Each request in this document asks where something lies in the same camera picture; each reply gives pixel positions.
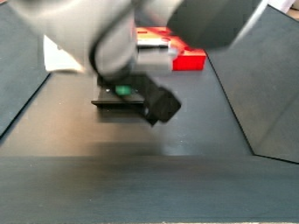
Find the green cylinder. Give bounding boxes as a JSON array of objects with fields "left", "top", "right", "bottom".
[{"left": 117, "top": 85, "right": 133, "bottom": 95}]

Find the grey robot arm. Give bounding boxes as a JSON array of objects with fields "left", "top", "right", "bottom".
[{"left": 7, "top": 0, "right": 269, "bottom": 79}]

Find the red foam shape board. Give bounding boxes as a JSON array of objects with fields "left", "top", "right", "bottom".
[{"left": 137, "top": 27, "right": 208, "bottom": 71}]

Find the black curved holder stand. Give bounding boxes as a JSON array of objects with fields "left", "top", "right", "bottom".
[{"left": 91, "top": 76, "right": 145, "bottom": 107}]

